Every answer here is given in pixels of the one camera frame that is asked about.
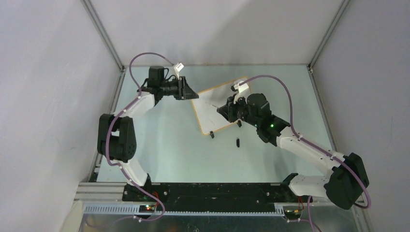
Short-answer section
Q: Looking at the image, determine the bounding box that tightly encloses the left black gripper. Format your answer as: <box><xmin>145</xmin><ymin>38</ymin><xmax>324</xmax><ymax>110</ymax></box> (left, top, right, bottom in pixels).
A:
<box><xmin>159</xmin><ymin>76</ymin><xmax>198</xmax><ymax>101</ymax></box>

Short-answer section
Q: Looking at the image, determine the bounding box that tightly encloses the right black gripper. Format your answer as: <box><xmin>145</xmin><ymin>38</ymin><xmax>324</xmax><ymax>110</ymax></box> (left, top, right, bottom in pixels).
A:
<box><xmin>219</xmin><ymin>93</ymin><xmax>260</xmax><ymax>128</ymax></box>

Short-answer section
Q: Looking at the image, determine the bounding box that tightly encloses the yellow framed whiteboard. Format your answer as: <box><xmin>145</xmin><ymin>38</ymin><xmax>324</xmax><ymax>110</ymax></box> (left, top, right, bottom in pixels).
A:
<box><xmin>191</xmin><ymin>76</ymin><xmax>248</xmax><ymax>136</ymax></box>

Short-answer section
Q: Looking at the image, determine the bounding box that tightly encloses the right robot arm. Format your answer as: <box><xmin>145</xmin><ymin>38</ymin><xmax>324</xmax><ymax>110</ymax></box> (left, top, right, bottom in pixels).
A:
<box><xmin>216</xmin><ymin>93</ymin><xmax>369</xmax><ymax>210</ymax></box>

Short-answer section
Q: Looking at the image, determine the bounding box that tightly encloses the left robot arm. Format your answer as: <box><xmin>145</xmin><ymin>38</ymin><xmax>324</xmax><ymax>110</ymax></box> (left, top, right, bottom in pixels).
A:
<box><xmin>97</xmin><ymin>63</ymin><xmax>199</xmax><ymax>201</ymax></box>

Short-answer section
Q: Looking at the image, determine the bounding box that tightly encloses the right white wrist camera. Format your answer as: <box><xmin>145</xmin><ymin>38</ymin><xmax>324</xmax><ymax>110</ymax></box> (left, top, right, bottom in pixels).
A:
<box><xmin>231</xmin><ymin>80</ymin><xmax>249</xmax><ymax>94</ymax></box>

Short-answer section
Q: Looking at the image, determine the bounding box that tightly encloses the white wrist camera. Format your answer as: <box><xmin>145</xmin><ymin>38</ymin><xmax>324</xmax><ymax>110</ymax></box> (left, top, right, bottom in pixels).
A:
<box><xmin>231</xmin><ymin>80</ymin><xmax>249</xmax><ymax>94</ymax></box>
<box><xmin>173</xmin><ymin>62</ymin><xmax>184</xmax><ymax>73</ymax></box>

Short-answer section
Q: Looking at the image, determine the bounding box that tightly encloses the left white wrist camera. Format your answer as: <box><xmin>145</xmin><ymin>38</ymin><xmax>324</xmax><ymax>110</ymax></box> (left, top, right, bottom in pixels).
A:
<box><xmin>173</xmin><ymin>62</ymin><xmax>184</xmax><ymax>73</ymax></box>

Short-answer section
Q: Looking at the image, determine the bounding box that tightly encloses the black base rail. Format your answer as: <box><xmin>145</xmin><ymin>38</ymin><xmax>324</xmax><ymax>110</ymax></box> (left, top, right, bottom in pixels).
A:
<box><xmin>122</xmin><ymin>183</ymin><xmax>308</xmax><ymax>213</ymax></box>

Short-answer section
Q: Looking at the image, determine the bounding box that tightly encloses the white perforated cable tray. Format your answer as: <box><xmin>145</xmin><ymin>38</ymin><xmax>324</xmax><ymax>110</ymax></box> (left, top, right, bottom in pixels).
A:
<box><xmin>84</xmin><ymin>203</ymin><xmax>285</xmax><ymax>217</ymax></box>

